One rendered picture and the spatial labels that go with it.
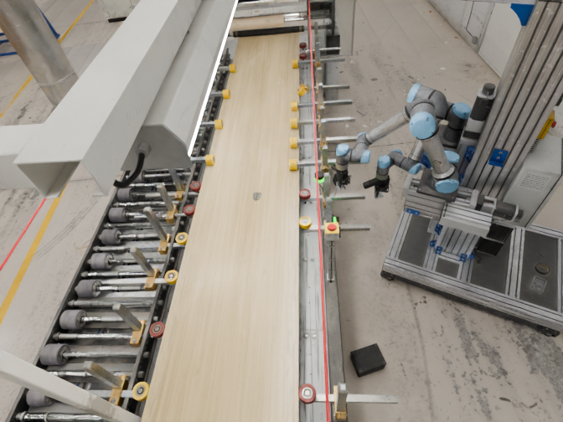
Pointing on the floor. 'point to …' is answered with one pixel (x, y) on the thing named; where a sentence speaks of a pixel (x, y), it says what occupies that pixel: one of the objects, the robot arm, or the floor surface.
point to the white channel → (94, 146)
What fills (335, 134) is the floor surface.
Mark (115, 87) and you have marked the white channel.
